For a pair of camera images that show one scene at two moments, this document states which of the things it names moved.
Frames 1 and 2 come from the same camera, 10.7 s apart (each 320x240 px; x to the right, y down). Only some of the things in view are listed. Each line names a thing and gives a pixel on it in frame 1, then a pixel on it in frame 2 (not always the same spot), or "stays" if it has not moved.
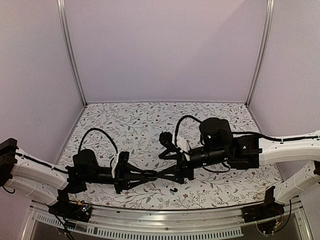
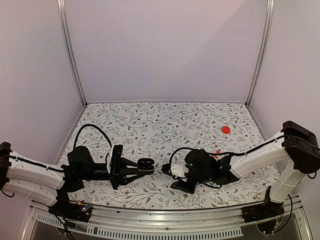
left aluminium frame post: (68, 49) stays
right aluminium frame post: (269, 16) stays
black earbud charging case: (150, 175) -> (145, 165)
